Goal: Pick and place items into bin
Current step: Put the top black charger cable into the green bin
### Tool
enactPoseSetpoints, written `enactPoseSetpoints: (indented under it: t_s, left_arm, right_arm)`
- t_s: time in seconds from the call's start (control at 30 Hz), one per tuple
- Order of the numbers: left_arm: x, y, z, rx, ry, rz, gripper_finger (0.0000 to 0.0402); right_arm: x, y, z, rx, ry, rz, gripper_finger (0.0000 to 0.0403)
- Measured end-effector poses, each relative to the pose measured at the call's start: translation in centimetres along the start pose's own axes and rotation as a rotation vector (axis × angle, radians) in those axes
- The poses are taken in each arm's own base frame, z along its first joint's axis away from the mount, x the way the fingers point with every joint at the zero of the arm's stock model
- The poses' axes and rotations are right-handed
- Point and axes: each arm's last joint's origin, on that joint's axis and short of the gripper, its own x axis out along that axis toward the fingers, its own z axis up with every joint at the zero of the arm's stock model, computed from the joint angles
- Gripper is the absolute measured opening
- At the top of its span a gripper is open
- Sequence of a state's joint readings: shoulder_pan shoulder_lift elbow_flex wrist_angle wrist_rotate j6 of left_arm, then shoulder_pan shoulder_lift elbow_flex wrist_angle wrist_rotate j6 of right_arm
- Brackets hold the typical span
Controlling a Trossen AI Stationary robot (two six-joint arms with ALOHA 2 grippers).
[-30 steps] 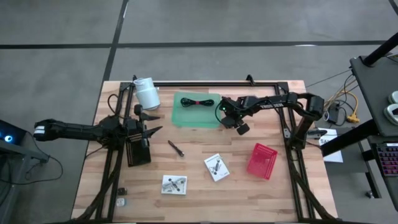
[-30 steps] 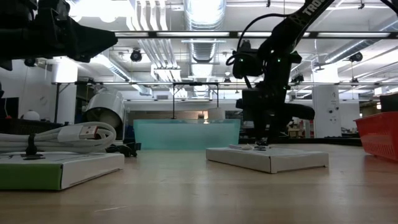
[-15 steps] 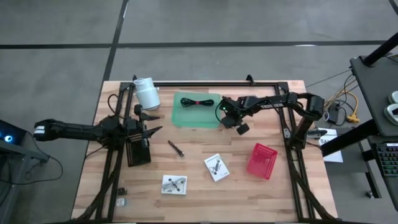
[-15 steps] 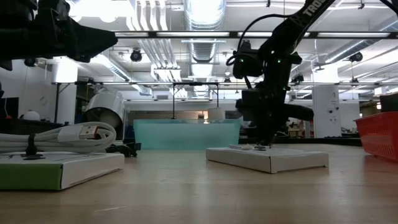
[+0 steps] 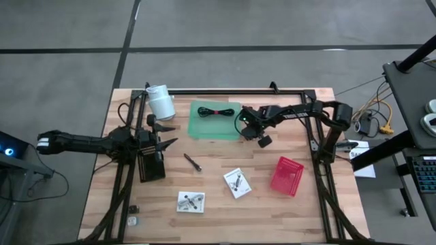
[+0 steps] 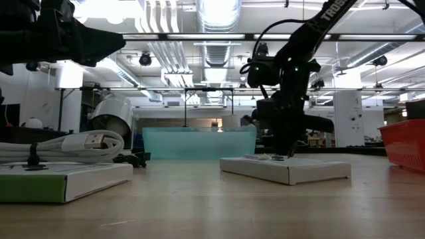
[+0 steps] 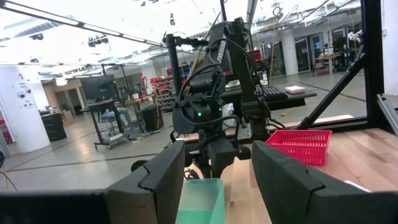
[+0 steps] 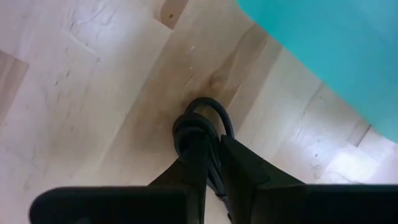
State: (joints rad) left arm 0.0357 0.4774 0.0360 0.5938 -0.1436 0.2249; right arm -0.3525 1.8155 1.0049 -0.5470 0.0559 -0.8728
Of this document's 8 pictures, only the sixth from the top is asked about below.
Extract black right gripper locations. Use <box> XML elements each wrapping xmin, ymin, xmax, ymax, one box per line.
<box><xmin>255</xmin><ymin>62</ymin><xmax>335</xmax><ymax>158</ymax></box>

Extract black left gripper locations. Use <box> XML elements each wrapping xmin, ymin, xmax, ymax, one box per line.
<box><xmin>0</xmin><ymin>0</ymin><xmax>128</xmax><ymax>76</ymax></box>

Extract white USB cable bundle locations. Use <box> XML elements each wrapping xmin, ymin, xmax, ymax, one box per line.
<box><xmin>0</xmin><ymin>129</ymin><xmax>126</xmax><ymax>164</ymax></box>

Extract black cable bundle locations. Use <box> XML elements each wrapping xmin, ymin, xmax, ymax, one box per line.
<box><xmin>112</xmin><ymin>151</ymin><xmax>152</xmax><ymax>169</ymax></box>

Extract green and white box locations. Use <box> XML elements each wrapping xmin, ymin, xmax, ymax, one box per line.
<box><xmin>0</xmin><ymin>161</ymin><xmax>134</xmax><ymax>204</ymax></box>

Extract translucent teal plastic bin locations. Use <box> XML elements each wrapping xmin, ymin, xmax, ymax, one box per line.
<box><xmin>141</xmin><ymin>127</ymin><xmax>258</xmax><ymax>161</ymax></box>

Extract flat white cardboard box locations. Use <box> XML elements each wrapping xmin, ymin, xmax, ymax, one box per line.
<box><xmin>219</xmin><ymin>155</ymin><xmax>352</xmax><ymax>186</ymax></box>

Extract person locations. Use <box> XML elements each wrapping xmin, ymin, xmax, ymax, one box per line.
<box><xmin>240</xmin><ymin>114</ymin><xmax>257</xmax><ymax>129</ymax></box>

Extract white building pillar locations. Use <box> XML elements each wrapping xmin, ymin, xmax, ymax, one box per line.
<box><xmin>333</xmin><ymin>69</ymin><xmax>365</xmax><ymax>147</ymax></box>

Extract white cylindrical projector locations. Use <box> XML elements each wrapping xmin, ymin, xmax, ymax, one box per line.
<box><xmin>89</xmin><ymin>92</ymin><xmax>134</xmax><ymax>151</ymax></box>

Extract white globe lamp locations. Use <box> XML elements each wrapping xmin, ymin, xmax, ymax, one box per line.
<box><xmin>25</xmin><ymin>117</ymin><xmax>44</xmax><ymax>129</ymax></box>

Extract dark screen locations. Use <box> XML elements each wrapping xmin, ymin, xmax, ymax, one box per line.
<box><xmin>0</xmin><ymin>103</ymin><xmax>21</xmax><ymax>127</ymax></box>

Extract red plastic basket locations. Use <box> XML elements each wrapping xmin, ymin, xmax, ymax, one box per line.
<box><xmin>378</xmin><ymin>118</ymin><xmax>425</xmax><ymax>174</ymax></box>

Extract dark box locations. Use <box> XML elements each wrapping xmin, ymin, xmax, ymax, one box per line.
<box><xmin>404</xmin><ymin>100</ymin><xmax>425</xmax><ymax>121</ymax></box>

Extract black table edge rail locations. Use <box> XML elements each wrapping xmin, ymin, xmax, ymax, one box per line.
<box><xmin>297</xmin><ymin>145</ymin><xmax>388</xmax><ymax>157</ymax></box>

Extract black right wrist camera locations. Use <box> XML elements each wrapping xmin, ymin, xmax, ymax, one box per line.
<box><xmin>246</xmin><ymin>54</ymin><xmax>284</xmax><ymax>89</ymax></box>

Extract black metal frame stand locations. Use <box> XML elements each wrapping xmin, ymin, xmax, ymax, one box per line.
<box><xmin>183</xmin><ymin>87</ymin><xmax>235</xmax><ymax>129</ymax></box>

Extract black right camera cable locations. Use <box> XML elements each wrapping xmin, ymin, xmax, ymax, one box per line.
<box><xmin>240</xmin><ymin>19</ymin><xmax>307</xmax><ymax>76</ymax></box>

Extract silver ventilation duct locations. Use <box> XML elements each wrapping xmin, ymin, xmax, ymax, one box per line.
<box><xmin>195</xmin><ymin>0</ymin><xmax>242</xmax><ymax>67</ymax></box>

